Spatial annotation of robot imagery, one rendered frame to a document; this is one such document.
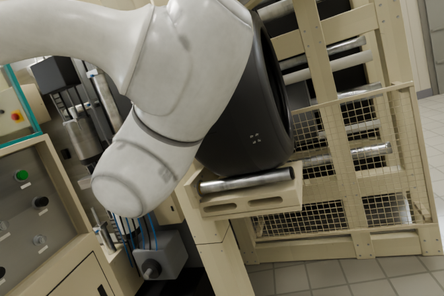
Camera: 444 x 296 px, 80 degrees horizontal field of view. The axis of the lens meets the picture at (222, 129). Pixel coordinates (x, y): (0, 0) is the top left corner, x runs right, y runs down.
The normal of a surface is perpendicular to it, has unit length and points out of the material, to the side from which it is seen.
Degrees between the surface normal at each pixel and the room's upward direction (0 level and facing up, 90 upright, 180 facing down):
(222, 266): 90
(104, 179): 88
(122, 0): 90
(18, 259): 90
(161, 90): 112
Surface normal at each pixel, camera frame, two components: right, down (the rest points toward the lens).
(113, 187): -0.23, 0.33
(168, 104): -0.02, 0.59
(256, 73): 0.35, -0.13
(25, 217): 0.91, -0.22
